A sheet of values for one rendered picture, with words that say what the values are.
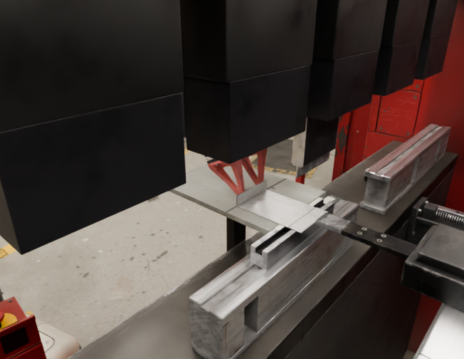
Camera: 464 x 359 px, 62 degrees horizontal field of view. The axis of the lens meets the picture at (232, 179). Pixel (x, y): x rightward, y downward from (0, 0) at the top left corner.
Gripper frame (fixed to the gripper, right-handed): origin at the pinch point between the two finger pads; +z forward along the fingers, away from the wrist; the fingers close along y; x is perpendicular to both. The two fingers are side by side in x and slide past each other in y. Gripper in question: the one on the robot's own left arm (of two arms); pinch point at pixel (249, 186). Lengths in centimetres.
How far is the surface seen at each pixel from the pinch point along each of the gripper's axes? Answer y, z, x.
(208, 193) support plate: -4.4, -1.4, 6.3
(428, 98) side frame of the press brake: 87, 0, -6
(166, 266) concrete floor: 58, 43, 137
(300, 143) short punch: -3.5, -5.2, -16.0
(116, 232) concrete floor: 60, 20, 181
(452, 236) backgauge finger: 2.9, 13.2, -29.7
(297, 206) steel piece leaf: 1.8, 5.4, -7.3
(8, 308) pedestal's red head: -34, 7, 39
